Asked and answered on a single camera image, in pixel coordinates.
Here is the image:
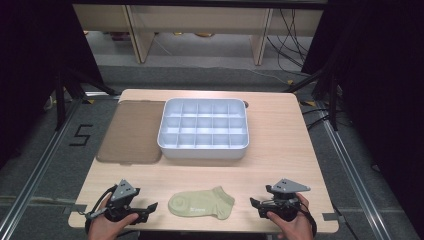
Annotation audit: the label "person's left hand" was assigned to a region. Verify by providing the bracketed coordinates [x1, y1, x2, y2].
[87, 197, 140, 240]

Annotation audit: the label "black curtain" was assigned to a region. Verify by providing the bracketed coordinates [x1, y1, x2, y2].
[301, 0, 424, 231]
[0, 0, 105, 168]

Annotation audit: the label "light green ankle sock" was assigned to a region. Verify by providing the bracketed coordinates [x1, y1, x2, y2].
[167, 185, 236, 221]

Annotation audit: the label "black floor cables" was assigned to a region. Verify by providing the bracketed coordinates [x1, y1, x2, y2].
[301, 107, 332, 132]

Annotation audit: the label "brown flat lid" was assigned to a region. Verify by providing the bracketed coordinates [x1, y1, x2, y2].
[96, 99, 167, 166]

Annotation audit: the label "black hanging cables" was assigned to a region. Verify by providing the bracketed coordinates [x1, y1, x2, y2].
[266, 8, 312, 74]

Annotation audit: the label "black metal stand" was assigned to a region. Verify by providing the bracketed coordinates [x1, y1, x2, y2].
[54, 66, 122, 132]
[283, 65, 340, 132]

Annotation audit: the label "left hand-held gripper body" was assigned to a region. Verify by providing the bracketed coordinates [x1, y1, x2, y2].
[104, 179, 141, 224]

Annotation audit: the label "white divided storage box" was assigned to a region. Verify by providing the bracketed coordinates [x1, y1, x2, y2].
[156, 97, 250, 160]

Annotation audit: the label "metal floor rail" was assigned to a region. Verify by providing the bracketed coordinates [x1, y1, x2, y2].
[314, 99, 392, 240]
[0, 98, 84, 240]

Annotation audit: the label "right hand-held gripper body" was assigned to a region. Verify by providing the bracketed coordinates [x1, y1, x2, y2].
[265, 178, 312, 222]

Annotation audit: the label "person's right hand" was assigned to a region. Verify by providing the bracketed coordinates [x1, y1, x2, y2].
[266, 192, 315, 240]

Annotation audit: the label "beige desk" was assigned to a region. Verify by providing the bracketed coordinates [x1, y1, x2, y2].
[72, 3, 325, 66]

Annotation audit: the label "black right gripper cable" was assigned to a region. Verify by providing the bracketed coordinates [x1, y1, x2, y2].
[299, 201, 318, 238]

